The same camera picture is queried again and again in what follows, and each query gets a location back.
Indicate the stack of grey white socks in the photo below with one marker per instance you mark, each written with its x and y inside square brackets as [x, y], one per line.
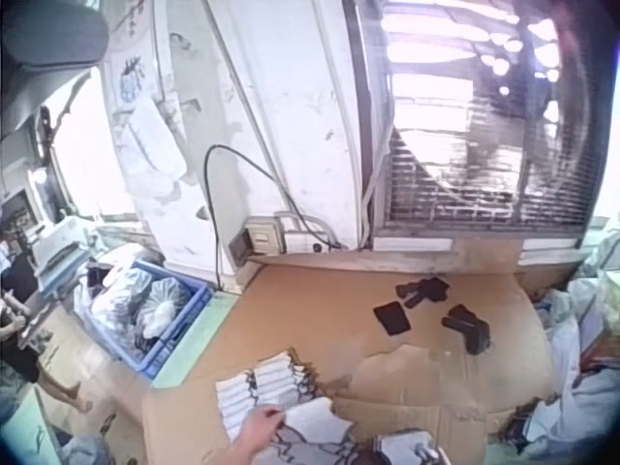
[402, 448]

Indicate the black bundled item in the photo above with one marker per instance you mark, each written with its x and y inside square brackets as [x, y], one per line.
[469, 329]
[426, 292]

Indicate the blue plastic crate with bags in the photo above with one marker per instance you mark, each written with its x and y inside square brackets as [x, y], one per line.
[145, 310]

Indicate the white sock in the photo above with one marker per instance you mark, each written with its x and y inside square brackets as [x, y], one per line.
[315, 424]

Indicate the brown cardboard sheet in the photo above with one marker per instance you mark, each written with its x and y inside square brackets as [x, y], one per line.
[329, 310]

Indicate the heap of plastic bags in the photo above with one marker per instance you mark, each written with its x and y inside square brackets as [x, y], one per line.
[576, 368]

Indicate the window with metal grille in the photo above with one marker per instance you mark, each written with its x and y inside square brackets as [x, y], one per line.
[484, 145]

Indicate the person's left hand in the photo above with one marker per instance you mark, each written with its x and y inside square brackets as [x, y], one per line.
[259, 428]

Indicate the dark grey hood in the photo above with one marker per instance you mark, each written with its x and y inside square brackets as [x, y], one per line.
[43, 43]

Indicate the person's left fingers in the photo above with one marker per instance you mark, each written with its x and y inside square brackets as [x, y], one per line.
[275, 415]

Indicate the clear plastic bag on wall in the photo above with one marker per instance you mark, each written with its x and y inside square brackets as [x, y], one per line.
[157, 145]

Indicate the white sealing machine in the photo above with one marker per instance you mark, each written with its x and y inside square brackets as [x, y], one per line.
[60, 252]

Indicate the flat black pouch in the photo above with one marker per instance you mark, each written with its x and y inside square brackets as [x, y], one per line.
[391, 319]

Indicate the grey wall socket box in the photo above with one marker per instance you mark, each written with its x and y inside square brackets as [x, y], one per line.
[257, 238]

